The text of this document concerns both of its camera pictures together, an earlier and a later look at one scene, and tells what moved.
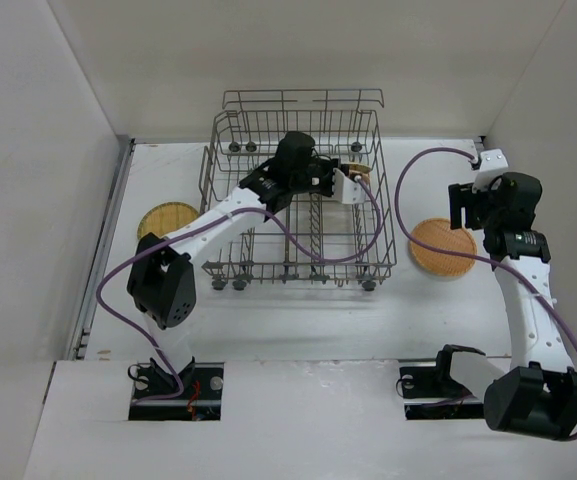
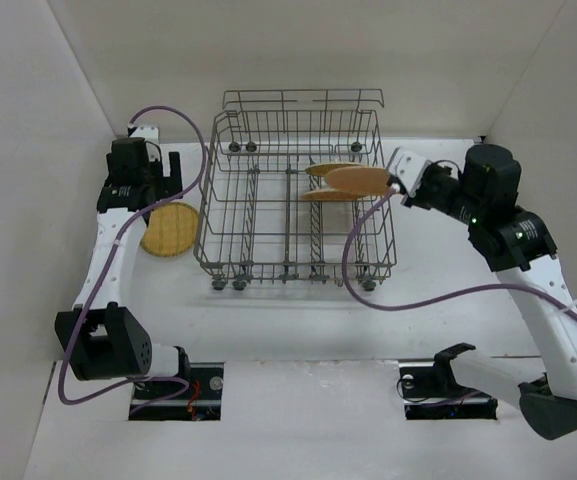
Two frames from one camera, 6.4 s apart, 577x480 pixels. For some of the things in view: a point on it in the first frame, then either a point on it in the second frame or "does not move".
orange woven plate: [437, 232] → [370, 180]
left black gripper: [328, 178] → [169, 176]
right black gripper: [459, 206] → [419, 187]
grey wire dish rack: [320, 240] does not move
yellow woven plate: [164, 217] does not move
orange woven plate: [365, 176] → [330, 194]
